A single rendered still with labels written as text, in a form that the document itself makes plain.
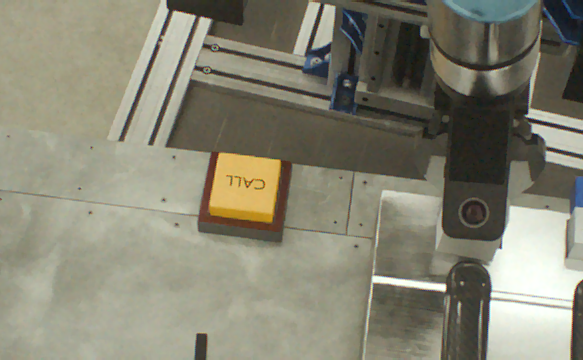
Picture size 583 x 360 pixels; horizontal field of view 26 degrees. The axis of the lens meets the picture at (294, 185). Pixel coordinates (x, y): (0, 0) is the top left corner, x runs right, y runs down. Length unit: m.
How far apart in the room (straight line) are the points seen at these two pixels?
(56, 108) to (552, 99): 0.85
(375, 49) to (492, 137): 0.84
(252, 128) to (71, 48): 0.49
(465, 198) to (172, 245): 0.38
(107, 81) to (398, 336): 1.30
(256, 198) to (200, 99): 0.83
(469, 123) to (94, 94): 1.43
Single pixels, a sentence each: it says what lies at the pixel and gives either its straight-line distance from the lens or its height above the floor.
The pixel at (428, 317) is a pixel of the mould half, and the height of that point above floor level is 0.89.
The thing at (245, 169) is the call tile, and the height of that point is 0.84.
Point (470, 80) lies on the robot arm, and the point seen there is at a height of 1.17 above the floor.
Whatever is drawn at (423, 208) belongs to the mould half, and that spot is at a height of 0.89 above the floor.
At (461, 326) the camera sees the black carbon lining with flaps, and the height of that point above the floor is 0.88.
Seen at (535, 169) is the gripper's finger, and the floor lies 1.02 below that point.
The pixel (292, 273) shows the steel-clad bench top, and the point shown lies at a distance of 1.19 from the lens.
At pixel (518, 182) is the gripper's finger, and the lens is 1.04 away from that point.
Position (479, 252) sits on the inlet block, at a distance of 1.10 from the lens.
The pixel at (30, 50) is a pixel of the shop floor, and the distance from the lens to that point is 2.35.
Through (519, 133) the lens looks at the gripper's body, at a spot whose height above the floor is 1.08.
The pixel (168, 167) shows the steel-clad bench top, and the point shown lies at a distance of 1.25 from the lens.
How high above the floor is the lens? 1.86
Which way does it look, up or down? 59 degrees down
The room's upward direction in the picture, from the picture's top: 4 degrees clockwise
